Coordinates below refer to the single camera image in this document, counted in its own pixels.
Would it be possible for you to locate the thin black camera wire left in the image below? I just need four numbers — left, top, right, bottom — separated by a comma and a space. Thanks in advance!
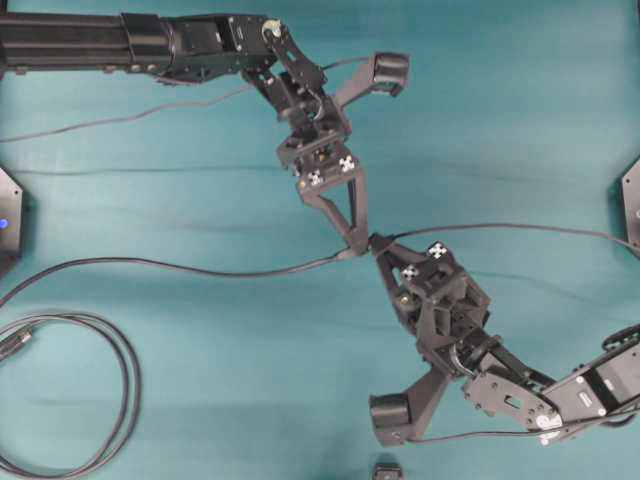
0, 82, 256, 144

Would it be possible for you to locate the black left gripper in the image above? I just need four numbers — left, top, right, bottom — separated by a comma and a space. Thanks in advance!
276, 133, 369, 254

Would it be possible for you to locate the thin black wire on table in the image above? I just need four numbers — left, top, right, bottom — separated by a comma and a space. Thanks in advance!
22, 166, 281, 175

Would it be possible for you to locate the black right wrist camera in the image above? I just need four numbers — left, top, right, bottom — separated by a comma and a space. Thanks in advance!
369, 368, 452, 447

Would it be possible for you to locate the small black object bottom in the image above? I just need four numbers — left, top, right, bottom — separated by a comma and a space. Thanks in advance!
370, 446, 405, 480

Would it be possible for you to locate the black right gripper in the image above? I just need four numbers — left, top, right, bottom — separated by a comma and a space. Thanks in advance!
369, 233, 491, 370

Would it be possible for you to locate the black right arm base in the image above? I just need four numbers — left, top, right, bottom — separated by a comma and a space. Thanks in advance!
621, 159, 640, 244

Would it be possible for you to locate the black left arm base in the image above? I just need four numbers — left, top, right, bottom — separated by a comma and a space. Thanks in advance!
0, 168, 24, 276

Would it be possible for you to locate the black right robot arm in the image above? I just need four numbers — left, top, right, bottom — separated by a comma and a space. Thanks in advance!
368, 233, 639, 447

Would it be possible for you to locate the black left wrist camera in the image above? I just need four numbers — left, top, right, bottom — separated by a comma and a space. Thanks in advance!
334, 52, 410, 107

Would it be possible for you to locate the black coiled cable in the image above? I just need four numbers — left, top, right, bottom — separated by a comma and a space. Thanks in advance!
0, 309, 144, 477

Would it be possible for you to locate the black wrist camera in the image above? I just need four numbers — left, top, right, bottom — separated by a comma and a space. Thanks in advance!
334, 52, 410, 107
369, 368, 452, 447

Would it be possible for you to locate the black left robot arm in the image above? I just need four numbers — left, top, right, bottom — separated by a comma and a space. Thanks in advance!
1, 12, 368, 255

